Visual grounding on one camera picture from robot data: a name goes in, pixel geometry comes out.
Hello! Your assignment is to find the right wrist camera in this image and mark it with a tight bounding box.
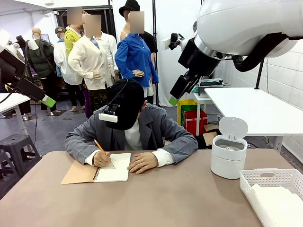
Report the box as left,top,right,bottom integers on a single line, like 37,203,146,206
161,33,187,51

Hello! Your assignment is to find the yellow bag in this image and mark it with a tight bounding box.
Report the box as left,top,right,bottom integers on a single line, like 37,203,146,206
177,99,198,126

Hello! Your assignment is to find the white shirt beige trousers mannequin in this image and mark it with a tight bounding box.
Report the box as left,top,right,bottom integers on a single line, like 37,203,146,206
100,32,120,90

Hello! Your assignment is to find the yellow pencil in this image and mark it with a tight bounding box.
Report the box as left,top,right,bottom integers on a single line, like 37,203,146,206
93,139,116,167

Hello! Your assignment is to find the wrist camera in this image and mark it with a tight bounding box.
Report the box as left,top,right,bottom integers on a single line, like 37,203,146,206
16,35,38,51
161,33,187,51

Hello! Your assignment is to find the spiral notebook brown cover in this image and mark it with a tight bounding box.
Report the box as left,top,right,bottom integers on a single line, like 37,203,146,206
60,153,132,185

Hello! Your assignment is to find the grey tray with teal items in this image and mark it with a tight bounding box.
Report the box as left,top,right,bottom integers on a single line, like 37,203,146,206
198,78,224,96

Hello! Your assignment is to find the brown cardboard box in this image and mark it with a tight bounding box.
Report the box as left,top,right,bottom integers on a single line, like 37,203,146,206
203,124,220,146

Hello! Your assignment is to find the black right arm cable sleeve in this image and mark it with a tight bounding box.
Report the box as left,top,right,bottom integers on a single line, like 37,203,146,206
233,32,303,73

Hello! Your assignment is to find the white undershirt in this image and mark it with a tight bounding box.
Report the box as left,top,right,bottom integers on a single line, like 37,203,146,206
124,120,143,151

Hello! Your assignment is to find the person's right forearm grey sleeve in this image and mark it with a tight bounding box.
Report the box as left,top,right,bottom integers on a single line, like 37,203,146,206
65,136,100,166

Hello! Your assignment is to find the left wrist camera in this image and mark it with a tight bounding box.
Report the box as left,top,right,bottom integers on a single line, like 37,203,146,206
16,35,38,51

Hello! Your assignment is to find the blue shirt mannequin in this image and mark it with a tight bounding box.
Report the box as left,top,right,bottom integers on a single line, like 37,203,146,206
115,11,159,99

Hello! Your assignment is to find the white lidded trash bin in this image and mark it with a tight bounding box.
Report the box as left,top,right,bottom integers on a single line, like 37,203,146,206
210,116,249,180

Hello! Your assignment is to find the green bag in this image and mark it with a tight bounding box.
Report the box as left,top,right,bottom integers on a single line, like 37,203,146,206
181,104,202,125

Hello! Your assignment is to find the head-mounted camera white box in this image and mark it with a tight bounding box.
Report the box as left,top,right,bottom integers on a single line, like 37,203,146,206
98,104,118,123

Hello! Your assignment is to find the yellow shirt mannequin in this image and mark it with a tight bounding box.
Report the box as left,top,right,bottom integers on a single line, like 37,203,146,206
63,6,84,57

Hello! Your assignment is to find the black stand pole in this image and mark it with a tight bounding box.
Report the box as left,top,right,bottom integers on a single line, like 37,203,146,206
152,0,160,106
107,0,117,38

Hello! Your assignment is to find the cream cardigan mannequin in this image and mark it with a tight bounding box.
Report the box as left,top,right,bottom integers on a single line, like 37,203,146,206
68,14,116,114

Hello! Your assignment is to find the grey cap white shirt mannequin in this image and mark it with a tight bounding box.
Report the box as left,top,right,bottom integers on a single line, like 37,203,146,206
53,26,82,112

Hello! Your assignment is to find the small white table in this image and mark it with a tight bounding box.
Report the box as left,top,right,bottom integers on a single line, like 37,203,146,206
190,85,214,137

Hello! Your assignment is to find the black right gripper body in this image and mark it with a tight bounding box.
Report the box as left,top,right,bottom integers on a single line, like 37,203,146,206
178,37,221,77

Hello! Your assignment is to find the black hat mannequin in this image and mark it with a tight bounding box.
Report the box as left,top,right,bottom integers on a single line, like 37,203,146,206
118,0,159,71

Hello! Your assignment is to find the black clamp-mounted camera pole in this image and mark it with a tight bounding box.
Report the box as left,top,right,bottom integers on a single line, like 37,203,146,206
254,58,265,90

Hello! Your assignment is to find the person's left forearm grey sleeve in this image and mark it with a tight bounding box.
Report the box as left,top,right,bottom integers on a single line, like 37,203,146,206
151,137,199,167

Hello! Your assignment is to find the white perforated plastic basket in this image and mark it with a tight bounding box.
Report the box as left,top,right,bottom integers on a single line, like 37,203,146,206
240,168,303,227

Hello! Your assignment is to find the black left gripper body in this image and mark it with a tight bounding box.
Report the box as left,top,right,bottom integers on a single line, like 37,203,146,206
0,49,26,86

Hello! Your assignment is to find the person in grey jacket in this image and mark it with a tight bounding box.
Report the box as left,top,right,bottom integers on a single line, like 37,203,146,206
64,103,199,165

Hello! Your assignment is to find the black plastic stool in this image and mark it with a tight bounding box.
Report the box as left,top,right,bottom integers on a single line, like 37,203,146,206
0,134,42,177
0,149,21,201

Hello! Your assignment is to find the dark green jacket mannequin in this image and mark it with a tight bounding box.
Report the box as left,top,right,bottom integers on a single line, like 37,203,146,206
26,27,60,113

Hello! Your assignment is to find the person's right hand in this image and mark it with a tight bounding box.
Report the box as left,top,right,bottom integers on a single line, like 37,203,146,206
93,150,112,168

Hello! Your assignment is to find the person's left hand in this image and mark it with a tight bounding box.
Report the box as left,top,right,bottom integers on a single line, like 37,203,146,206
127,151,159,175

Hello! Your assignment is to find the black cap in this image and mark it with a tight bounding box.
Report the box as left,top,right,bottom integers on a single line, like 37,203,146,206
105,78,145,131

